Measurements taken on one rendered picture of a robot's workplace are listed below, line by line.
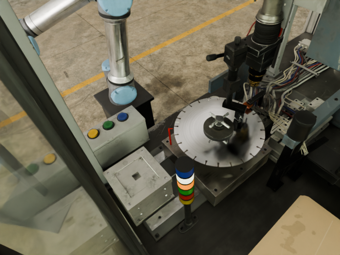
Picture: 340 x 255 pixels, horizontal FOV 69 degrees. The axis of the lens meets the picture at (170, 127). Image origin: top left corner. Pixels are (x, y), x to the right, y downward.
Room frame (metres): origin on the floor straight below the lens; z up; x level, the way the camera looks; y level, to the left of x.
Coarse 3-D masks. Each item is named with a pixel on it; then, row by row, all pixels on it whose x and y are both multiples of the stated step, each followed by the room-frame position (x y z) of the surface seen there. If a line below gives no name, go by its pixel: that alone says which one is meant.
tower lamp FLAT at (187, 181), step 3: (177, 177) 0.30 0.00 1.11; (192, 177) 0.30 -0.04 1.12; (180, 180) 0.29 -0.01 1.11; (183, 180) 0.29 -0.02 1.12; (186, 180) 0.29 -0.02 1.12; (189, 180) 0.29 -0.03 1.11; (192, 180) 0.30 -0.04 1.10; (180, 183) 0.29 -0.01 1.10; (183, 183) 0.29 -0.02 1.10; (186, 183) 0.29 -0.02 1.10; (189, 183) 0.29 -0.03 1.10
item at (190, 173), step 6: (186, 156) 0.33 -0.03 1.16; (180, 162) 0.32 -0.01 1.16; (186, 162) 0.31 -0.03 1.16; (192, 162) 0.31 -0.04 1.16; (180, 168) 0.30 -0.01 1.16; (186, 168) 0.30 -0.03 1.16; (192, 168) 0.30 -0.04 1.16; (180, 174) 0.29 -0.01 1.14; (186, 174) 0.29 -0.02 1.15; (192, 174) 0.30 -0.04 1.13
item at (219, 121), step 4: (228, 112) 0.60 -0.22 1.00; (212, 116) 0.59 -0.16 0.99; (216, 116) 0.58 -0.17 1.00; (220, 116) 0.58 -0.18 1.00; (224, 116) 0.58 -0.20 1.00; (216, 120) 0.57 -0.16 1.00; (220, 120) 0.56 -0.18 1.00; (212, 124) 0.55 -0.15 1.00; (216, 124) 0.56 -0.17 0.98; (220, 124) 0.56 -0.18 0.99; (224, 124) 0.55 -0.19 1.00; (228, 128) 0.53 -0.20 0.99
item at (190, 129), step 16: (192, 112) 0.67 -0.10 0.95; (208, 112) 0.66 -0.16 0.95; (224, 112) 0.65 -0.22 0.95; (176, 128) 0.60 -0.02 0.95; (192, 128) 0.59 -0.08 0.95; (240, 128) 0.56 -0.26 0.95; (256, 128) 0.55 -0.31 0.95; (192, 144) 0.51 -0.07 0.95; (208, 144) 0.50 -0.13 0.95; (224, 144) 0.50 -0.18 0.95; (240, 144) 0.49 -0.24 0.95; (256, 144) 0.48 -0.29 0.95; (208, 160) 0.44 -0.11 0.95; (224, 160) 0.43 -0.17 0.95; (240, 160) 0.42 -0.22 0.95
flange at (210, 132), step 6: (210, 120) 0.60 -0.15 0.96; (228, 120) 0.59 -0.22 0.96; (204, 126) 0.58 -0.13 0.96; (216, 126) 0.56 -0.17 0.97; (222, 126) 0.56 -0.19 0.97; (204, 132) 0.56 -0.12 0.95; (210, 132) 0.55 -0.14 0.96; (216, 132) 0.55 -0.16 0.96; (222, 132) 0.54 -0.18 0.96; (228, 132) 0.54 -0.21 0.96; (216, 138) 0.52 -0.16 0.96; (222, 138) 0.52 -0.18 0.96
